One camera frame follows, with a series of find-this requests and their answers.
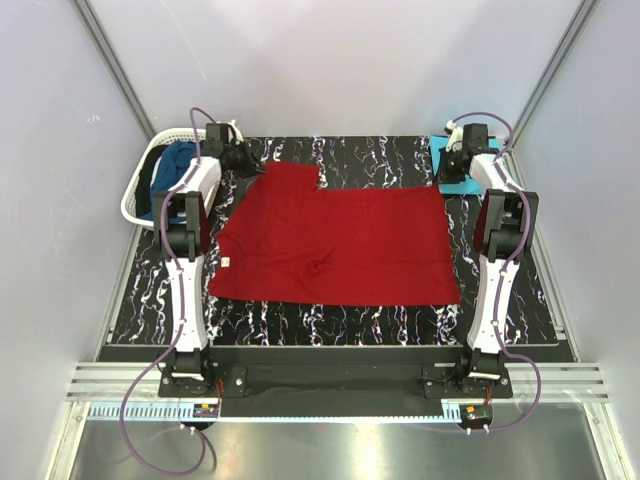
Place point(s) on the aluminium rail with connectors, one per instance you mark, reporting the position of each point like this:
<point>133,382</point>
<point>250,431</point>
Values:
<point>478,416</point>

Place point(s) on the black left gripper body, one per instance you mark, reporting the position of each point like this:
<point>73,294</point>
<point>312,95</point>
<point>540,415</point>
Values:
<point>244,161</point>

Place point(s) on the blue t shirt in basket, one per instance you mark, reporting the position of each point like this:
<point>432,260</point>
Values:
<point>171,167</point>

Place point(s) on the black garment in basket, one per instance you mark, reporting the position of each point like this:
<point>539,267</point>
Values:
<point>143,189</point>

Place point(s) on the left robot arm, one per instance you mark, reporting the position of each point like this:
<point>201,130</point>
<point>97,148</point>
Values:
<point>182,194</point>

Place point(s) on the white perforated laundry basket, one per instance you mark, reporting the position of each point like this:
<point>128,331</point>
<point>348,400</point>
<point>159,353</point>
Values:
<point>128,202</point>

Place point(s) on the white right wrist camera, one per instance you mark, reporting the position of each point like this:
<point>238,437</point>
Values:
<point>454,134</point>

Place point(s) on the red t shirt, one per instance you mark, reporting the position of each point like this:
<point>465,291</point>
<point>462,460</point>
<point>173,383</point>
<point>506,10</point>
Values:
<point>289,240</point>

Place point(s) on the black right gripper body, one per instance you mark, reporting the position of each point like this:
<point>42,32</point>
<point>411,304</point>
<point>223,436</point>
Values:
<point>451,167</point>

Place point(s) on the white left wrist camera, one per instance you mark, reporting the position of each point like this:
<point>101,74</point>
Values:
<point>236,135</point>

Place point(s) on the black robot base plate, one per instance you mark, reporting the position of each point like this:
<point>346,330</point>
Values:
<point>436,372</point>

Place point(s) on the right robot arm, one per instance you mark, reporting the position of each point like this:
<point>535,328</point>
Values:
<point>502,236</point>

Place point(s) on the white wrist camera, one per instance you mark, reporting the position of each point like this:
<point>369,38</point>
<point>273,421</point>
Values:
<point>454,134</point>
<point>236,135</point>

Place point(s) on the folded cyan t shirt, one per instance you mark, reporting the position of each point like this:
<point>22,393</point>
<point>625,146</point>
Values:
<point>465,187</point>

